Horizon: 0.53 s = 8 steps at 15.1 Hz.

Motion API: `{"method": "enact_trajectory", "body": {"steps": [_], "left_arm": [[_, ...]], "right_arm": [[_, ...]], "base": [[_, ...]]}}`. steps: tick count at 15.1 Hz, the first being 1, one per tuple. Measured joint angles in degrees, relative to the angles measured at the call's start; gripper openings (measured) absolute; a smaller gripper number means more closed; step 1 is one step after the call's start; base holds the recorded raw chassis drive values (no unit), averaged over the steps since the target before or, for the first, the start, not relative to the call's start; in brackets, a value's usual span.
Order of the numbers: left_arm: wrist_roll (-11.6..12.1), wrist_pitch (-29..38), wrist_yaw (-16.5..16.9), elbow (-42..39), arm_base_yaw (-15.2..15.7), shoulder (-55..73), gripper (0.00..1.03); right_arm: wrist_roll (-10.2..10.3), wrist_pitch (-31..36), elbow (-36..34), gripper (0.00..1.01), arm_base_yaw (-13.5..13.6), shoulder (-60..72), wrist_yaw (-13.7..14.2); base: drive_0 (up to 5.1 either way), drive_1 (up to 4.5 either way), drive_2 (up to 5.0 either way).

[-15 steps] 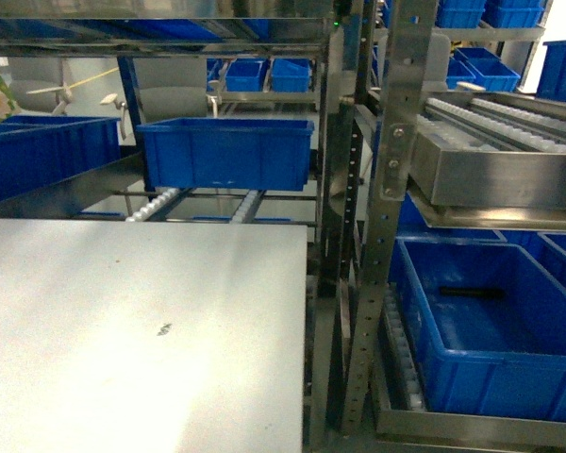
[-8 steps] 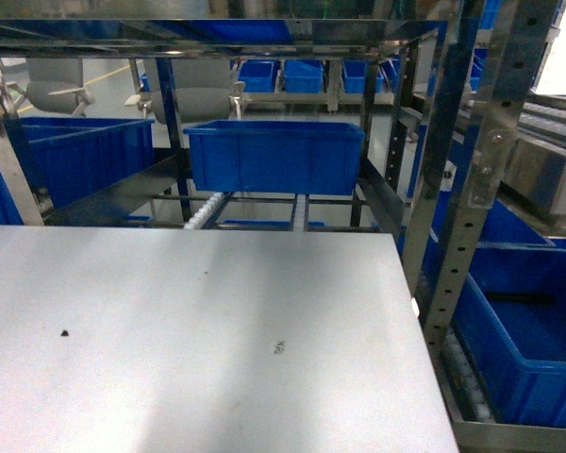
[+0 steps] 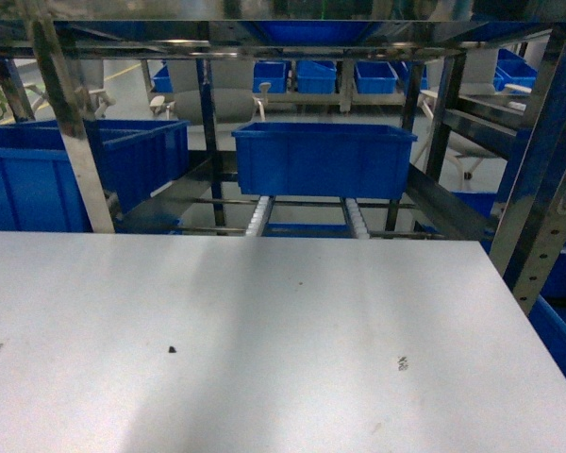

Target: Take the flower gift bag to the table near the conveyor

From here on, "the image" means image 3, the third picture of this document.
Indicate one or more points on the large blue plastic crate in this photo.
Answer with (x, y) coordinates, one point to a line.
(38, 192)

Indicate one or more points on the steel rack frame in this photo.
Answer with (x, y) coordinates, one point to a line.
(528, 221)

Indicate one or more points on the blue crate on rollers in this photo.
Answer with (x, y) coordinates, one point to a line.
(323, 159)

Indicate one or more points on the blue crate behind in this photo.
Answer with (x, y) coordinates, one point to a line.
(139, 155)

